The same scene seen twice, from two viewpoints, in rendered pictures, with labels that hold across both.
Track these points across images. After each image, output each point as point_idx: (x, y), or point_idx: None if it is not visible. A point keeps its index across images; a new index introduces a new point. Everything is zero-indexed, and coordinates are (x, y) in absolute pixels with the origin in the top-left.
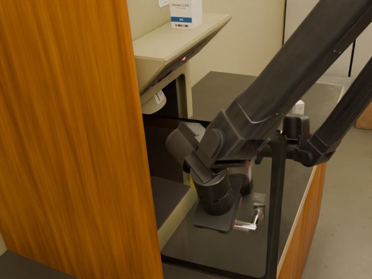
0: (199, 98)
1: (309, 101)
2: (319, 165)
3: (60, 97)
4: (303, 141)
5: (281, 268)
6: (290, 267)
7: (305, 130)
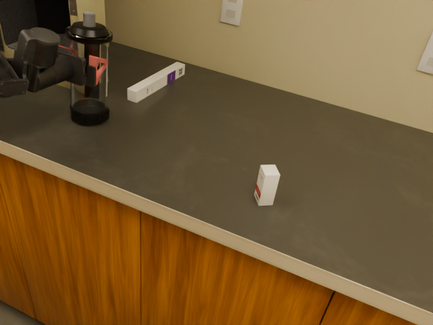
0: (336, 118)
1: (352, 236)
2: (271, 324)
3: None
4: (16, 60)
5: (35, 207)
6: (93, 275)
7: (20, 50)
